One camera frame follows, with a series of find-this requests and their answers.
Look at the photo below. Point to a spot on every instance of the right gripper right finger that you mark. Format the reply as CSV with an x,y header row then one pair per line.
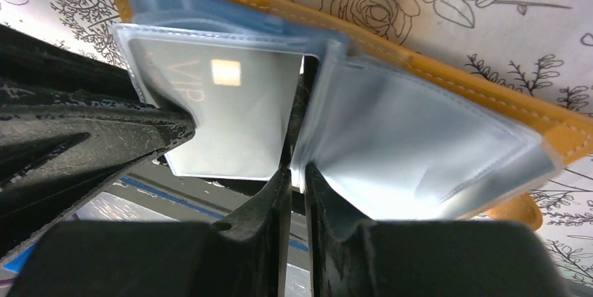
x,y
354,255

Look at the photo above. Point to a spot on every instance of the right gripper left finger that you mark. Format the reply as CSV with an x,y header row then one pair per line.
x,y
242,254

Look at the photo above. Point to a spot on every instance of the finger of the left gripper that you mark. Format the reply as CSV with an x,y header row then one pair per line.
x,y
54,157
33,70

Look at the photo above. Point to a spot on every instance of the orange leather card holder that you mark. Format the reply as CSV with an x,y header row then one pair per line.
x,y
395,133

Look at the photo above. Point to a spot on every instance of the floral patterned table mat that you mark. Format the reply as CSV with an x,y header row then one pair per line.
x,y
541,48

